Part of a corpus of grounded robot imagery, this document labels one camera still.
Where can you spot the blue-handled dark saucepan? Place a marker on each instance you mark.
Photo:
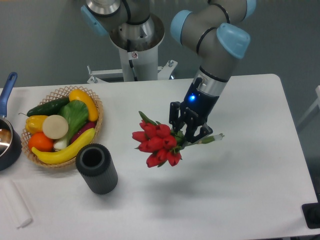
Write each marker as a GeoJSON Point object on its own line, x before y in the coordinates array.
{"type": "Point", "coordinates": [10, 142]}

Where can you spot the white metal base frame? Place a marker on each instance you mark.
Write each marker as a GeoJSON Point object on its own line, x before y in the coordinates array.
{"type": "Point", "coordinates": [165, 72]}

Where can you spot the round beige disc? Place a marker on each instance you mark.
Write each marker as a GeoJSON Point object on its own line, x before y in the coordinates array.
{"type": "Point", "coordinates": [55, 127]}

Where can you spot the white folded cloth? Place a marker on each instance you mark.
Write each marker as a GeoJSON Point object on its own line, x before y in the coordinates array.
{"type": "Point", "coordinates": [15, 205]}

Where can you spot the black device at table edge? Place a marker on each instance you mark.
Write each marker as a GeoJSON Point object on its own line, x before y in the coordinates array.
{"type": "Point", "coordinates": [311, 212]}

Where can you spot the yellow bell pepper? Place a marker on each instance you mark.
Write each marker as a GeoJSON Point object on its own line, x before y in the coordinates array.
{"type": "Point", "coordinates": [34, 124]}

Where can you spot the green bok choy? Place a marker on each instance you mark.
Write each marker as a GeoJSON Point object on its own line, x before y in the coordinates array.
{"type": "Point", "coordinates": [76, 114]}

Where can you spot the dark grey ribbed vase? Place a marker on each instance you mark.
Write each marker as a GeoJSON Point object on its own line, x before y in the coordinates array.
{"type": "Point", "coordinates": [94, 163]}

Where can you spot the purple eggplant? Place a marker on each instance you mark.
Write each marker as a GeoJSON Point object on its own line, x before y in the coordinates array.
{"type": "Point", "coordinates": [87, 126]}

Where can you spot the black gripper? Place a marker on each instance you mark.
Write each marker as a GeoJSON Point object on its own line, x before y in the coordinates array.
{"type": "Point", "coordinates": [193, 112]}

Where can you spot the white furniture at right edge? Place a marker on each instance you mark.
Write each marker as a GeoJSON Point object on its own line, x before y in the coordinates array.
{"type": "Point", "coordinates": [311, 112]}

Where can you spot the short yellow squash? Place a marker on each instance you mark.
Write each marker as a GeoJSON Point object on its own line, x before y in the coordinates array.
{"type": "Point", "coordinates": [80, 95]}

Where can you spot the green cucumber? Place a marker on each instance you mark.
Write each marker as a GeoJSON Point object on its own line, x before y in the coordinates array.
{"type": "Point", "coordinates": [47, 108]}

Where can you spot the red tulip bouquet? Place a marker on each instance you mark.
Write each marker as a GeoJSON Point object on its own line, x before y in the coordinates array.
{"type": "Point", "coordinates": [164, 144]}

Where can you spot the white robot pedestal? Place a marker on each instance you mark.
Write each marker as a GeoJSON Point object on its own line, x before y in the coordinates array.
{"type": "Point", "coordinates": [138, 48]}

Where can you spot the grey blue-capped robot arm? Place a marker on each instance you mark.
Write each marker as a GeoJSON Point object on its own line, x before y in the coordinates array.
{"type": "Point", "coordinates": [211, 33]}

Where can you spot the long yellow squash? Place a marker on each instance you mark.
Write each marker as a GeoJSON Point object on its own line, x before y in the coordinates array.
{"type": "Point", "coordinates": [68, 153]}

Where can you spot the orange fruit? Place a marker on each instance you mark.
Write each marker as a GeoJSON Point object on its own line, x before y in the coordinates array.
{"type": "Point", "coordinates": [41, 142]}

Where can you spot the woven wicker basket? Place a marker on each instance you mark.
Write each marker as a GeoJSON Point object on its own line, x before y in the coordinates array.
{"type": "Point", "coordinates": [57, 94]}

